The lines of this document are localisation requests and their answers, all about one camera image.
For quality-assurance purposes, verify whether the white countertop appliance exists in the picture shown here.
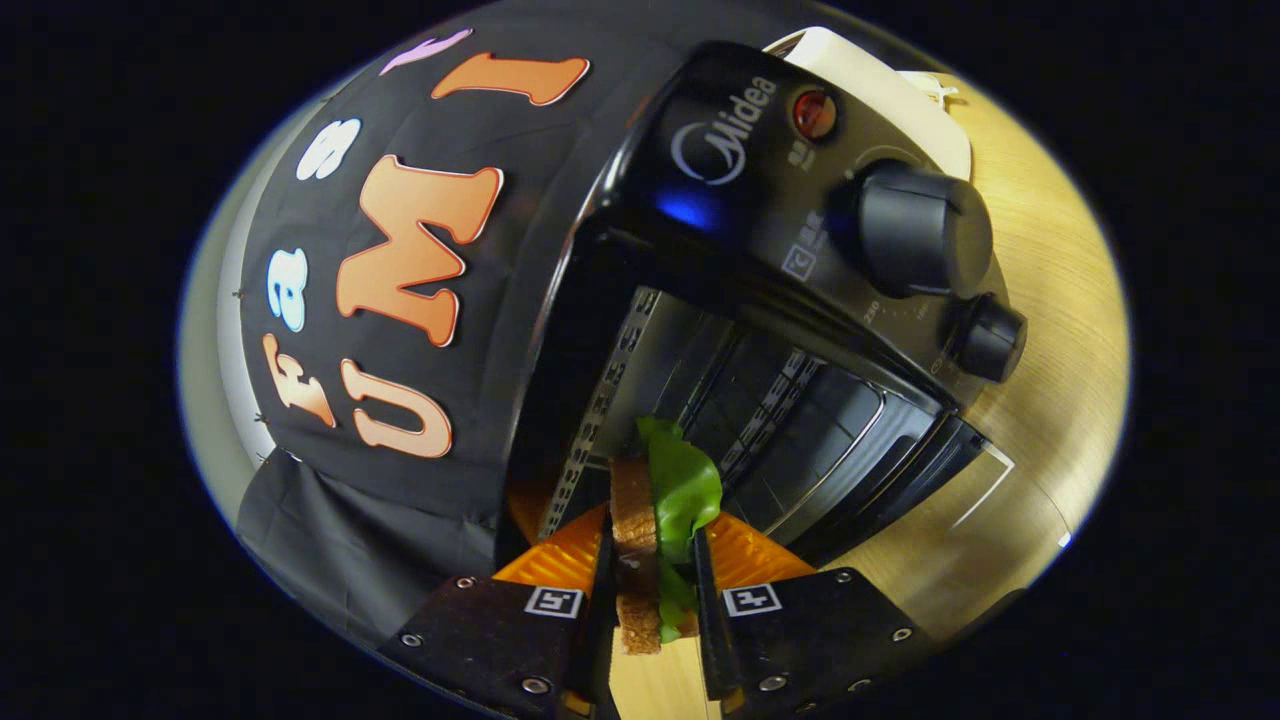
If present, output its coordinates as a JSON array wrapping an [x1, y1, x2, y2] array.
[[763, 26, 973, 183]]

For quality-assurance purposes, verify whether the black toaster oven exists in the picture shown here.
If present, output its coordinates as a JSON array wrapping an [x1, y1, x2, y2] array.
[[493, 40, 1031, 576]]

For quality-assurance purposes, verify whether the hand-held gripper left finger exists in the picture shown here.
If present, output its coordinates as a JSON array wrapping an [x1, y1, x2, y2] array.
[[378, 503, 616, 720]]

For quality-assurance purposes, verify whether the bread and lettuce sandwich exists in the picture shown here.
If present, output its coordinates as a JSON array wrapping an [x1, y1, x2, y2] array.
[[608, 415, 724, 657]]

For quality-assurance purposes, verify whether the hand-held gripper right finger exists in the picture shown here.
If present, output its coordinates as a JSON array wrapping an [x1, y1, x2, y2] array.
[[692, 510, 939, 720]]

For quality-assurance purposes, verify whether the white power cable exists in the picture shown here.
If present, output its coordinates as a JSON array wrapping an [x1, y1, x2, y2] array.
[[898, 68, 963, 107]]

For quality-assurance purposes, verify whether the black backdrop cloth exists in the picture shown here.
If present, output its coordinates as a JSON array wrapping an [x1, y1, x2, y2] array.
[[235, 0, 706, 646]]

